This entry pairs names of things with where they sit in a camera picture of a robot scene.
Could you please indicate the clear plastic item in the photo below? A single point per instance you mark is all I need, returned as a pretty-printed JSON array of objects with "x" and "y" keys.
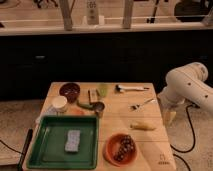
[{"x": 49, "y": 111}]

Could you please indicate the blue sponge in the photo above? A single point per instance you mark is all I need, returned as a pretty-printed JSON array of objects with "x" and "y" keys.
[{"x": 73, "y": 141}]

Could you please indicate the metal fork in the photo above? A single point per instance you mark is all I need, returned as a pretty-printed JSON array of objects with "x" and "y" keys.
[{"x": 137, "y": 106}]

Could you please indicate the white remote device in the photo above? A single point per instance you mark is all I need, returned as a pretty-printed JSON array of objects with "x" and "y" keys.
[{"x": 92, "y": 12}]

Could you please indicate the green plastic tray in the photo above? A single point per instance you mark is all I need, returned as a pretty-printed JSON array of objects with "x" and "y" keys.
[{"x": 48, "y": 150}]

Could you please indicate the wooden post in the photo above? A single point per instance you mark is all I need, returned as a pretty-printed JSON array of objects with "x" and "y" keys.
[
  {"x": 127, "y": 15},
  {"x": 66, "y": 14}
]

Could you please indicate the metal cup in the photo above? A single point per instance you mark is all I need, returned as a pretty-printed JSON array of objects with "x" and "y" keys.
[{"x": 98, "y": 108}]

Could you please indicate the orange bowl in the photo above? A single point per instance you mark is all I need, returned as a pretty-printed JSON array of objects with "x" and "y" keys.
[{"x": 111, "y": 147}]

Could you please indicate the black rod left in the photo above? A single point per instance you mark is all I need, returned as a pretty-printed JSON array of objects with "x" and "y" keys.
[{"x": 25, "y": 149}]

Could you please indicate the dark grapes bunch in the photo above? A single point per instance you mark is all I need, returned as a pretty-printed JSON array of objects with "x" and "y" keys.
[{"x": 126, "y": 146}]

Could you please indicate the white cup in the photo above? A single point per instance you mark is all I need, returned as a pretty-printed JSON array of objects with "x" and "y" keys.
[{"x": 60, "y": 103}]

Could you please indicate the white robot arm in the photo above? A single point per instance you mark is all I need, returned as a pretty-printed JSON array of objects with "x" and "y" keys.
[{"x": 185, "y": 83}]

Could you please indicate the white handled knife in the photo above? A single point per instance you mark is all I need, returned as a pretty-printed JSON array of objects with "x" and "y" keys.
[{"x": 122, "y": 88}]

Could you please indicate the light green cup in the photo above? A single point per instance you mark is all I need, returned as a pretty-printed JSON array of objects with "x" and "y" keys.
[{"x": 102, "y": 90}]

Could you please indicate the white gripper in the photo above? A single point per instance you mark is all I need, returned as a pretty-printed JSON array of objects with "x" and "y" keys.
[{"x": 167, "y": 106}]

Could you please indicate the wooden post right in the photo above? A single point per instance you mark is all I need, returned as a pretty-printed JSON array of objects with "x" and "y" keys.
[{"x": 127, "y": 15}]

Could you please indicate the wooden post left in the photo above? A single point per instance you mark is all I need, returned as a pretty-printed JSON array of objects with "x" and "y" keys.
[{"x": 66, "y": 14}]

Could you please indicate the dark red bowl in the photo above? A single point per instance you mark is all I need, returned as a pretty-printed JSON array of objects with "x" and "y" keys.
[{"x": 71, "y": 91}]

